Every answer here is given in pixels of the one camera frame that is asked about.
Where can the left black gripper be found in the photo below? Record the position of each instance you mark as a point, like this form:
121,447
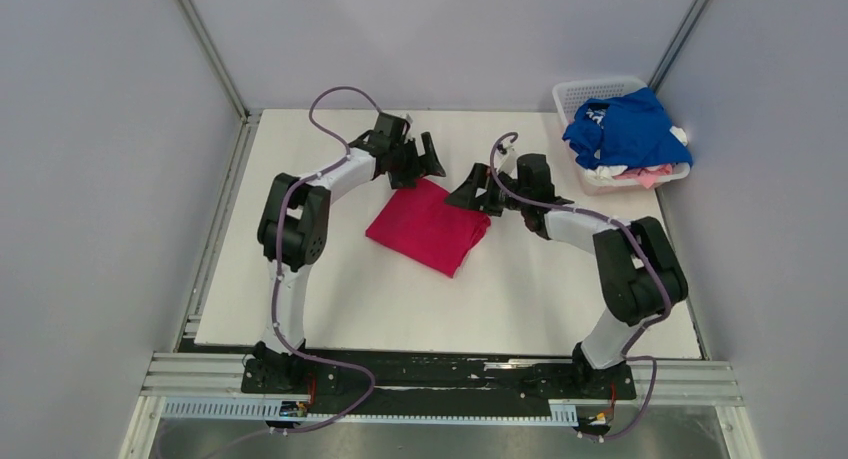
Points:
427,165

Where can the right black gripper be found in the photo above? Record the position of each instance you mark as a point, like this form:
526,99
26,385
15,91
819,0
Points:
466,194

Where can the magenta t shirt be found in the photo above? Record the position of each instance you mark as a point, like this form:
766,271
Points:
418,224

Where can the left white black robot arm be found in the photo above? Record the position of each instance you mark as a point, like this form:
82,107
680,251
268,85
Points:
293,233

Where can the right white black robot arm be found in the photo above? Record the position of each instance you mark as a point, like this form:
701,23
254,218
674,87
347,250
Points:
640,276

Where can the white plastic laundry basket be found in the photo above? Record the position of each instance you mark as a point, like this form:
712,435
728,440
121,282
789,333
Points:
570,95

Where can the blue t shirt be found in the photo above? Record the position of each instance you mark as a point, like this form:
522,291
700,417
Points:
633,131

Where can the pink garment in basket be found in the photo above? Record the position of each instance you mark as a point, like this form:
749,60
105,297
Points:
646,177

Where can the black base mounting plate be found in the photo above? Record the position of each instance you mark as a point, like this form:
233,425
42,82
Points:
392,381

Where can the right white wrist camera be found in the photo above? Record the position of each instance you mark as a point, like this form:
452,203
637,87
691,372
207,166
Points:
505,159

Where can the white slotted cable duct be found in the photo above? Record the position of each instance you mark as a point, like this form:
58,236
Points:
553,414

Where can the aluminium frame rail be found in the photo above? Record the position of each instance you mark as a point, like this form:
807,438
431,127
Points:
678,382

